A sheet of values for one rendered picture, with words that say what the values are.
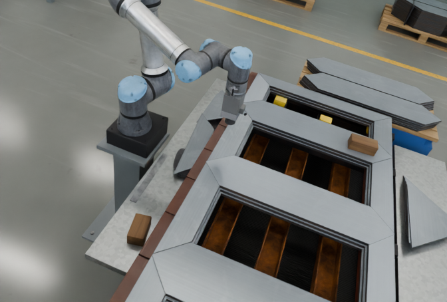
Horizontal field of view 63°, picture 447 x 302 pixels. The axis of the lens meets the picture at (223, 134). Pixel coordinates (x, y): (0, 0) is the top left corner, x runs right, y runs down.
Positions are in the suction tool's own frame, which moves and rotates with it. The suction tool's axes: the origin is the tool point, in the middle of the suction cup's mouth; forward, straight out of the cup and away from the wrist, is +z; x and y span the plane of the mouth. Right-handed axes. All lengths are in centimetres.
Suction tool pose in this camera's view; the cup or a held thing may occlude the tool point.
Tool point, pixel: (229, 121)
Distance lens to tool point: 143.8
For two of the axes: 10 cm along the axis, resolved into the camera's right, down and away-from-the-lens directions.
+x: -9.4, -3.1, 1.6
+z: -1.2, 7.1, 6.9
